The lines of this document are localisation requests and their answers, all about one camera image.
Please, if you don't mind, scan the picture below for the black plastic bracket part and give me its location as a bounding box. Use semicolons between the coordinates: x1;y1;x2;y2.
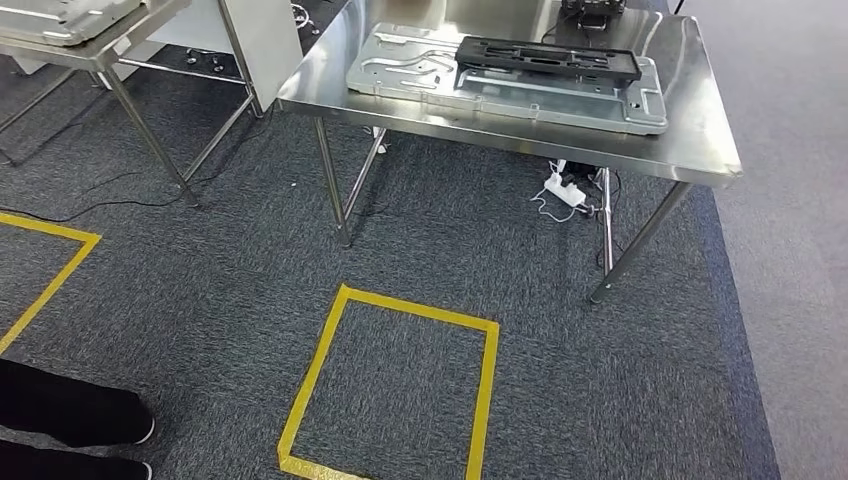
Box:
454;34;644;84

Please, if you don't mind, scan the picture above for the steel workbench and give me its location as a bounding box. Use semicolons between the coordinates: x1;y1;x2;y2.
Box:
0;0;261;210
276;0;745;306

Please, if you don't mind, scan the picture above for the yellow floor tape square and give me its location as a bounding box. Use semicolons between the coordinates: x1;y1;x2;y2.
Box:
276;283;501;480

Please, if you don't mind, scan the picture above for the stamped metal plate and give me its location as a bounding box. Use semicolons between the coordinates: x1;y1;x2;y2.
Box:
0;0;148;48
345;23;669;137

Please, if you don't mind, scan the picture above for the white panel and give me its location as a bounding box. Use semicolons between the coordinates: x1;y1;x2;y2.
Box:
218;0;305;114

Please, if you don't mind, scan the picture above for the black router with antennas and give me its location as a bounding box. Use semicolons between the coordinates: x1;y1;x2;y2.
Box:
561;0;627;31

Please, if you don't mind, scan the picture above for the person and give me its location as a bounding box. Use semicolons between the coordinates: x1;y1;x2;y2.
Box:
0;357;158;480

